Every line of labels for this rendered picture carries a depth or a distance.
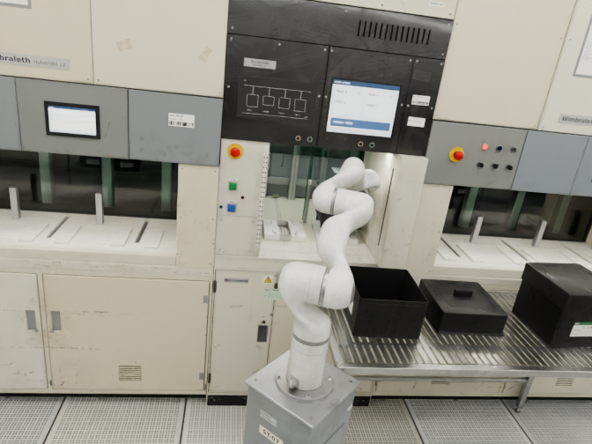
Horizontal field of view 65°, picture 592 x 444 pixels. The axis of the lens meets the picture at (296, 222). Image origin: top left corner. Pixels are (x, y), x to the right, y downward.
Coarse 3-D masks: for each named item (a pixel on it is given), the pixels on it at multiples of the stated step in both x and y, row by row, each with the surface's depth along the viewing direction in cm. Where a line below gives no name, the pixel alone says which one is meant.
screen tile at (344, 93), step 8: (336, 88) 187; (344, 88) 188; (336, 96) 189; (344, 96) 189; (352, 96) 189; (360, 96) 190; (336, 104) 190; (360, 104) 191; (336, 112) 191; (344, 112) 191; (352, 112) 192; (360, 112) 192
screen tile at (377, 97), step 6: (366, 96) 190; (372, 96) 190; (378, 96) 191; (384, 96) 191; (378, 102) 192; (384, 102) 192; (390, 102) 192; (366, 108) 192; (372, 108) 192; (378, 108) 193; (390, 108) 193; (366, 114) 193; (372, 114) 193; (378, 114) 193; (384, 114) 194; (390, 114) 194; (390, 120) 195
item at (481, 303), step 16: (432, 288) 205; (448, 288) 207; (464, 288) 209; (480, 288) 211; (432, 304) 198; (448, 304) 193; (464, 304) 195; (480, 304) 197; (496, 304) 198; (432, 320) 197; (448, 320) 188; (464, 320) 189; (480, 320) 190; (496, 320) 191; (496, 336) 193
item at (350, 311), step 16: (352, 272) 201; (368, 272) 202; (384, 272) 203; (400, 272) 204; (368, 288) 205; (384, 288) 206; (400, 288) 207; (416, 288) 191; (352, 304) 184; (368, 304) 176; (384, 304) 177; (400, 304) 177; (416, 304) 178; (352, 320) 183; (368, 320) 179; (384, 320) 180; (400, 320) 180; (416, 320) 181; (368, 336) 182; (384, 336) 182; (400, 336) 183; (416, 336) 184
